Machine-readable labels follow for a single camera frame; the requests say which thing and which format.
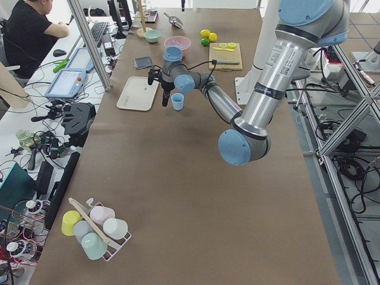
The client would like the yellow plastic knife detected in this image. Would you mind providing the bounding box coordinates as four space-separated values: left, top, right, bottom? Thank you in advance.
212 46 235 52

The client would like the cream rabbit tray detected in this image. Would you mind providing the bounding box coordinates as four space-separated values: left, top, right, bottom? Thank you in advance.
116 76 159 111

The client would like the grey cup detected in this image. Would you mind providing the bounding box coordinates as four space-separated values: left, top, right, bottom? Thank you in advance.
74 220 93 244

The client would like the aluminium frame post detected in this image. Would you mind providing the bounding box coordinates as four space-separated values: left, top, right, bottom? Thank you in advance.
67 0 111 91

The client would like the whole yellow lemon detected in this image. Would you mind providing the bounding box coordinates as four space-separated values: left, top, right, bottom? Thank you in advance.
208 33 218 42

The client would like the teach pendant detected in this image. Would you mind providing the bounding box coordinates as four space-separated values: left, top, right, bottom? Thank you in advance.
66 47 94 73
45 68 87 99

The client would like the mint green bowl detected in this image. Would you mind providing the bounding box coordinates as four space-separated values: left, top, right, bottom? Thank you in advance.
144 29 161 43

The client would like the teach pendant near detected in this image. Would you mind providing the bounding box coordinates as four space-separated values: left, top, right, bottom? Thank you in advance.
45 68 87 99

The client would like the yellow cup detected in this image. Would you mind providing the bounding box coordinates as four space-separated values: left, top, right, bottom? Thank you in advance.
61 210 81 236

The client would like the grey folded cloth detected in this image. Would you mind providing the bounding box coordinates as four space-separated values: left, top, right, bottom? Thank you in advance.
134 56 153 69

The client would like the pink bowl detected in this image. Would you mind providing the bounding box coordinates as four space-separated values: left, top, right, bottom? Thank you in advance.
164 35 191 59

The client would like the white cup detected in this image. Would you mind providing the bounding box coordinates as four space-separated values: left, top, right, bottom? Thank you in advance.
103 218 128 240

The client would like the steel ice scoop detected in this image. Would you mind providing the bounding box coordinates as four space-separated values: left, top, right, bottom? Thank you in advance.
163 12 183 29

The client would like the steel muddler black tip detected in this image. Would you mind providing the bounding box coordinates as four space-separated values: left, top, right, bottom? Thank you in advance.
216 59 240 65

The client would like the light blue cup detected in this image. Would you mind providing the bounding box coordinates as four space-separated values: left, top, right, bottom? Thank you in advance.
171 93 185 111

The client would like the wooden cup stand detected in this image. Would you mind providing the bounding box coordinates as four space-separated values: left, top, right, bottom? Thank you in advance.
135 0 151 38

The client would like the black keyboard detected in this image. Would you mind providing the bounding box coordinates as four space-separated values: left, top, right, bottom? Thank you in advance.
90 22 108 48

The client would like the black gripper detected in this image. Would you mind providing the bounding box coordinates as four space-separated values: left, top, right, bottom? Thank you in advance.
160 79 175 106

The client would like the seated person black shirt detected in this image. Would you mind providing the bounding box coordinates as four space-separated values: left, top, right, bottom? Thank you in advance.
4 0 69 79

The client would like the black computer mouse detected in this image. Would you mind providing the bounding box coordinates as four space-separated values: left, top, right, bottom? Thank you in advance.
53 49 67 57

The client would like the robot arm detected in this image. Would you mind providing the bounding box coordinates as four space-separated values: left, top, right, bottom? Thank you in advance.
160 1 350 166

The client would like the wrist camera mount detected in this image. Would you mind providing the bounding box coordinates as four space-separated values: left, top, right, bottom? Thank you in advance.
147 68 162 86

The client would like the mint cup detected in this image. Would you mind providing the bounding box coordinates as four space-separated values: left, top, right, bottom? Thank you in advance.
81 232 107 260

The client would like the wooden cutting board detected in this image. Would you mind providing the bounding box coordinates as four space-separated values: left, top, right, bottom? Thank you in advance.
208 43 243 71

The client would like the teach pendant far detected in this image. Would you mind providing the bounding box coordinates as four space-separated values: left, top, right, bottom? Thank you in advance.
66 47 94 73

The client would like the black framed wooden tray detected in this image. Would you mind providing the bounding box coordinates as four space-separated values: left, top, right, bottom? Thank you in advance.
132 9 158 24

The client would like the clear ice cubes pile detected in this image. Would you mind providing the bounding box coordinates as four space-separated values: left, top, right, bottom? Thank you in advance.
166 37 189 49

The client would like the green lime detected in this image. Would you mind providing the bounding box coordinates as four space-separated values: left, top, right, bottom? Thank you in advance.
201 38 210 46

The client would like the lemon half lower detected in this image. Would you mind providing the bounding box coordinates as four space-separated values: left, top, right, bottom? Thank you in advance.
227 42 236 49

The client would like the white wire cup rack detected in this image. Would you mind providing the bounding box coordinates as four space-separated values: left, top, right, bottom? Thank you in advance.
68 198 132 262

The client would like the pink cup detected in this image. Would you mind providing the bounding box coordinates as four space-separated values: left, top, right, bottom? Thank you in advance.
90 206 116 226

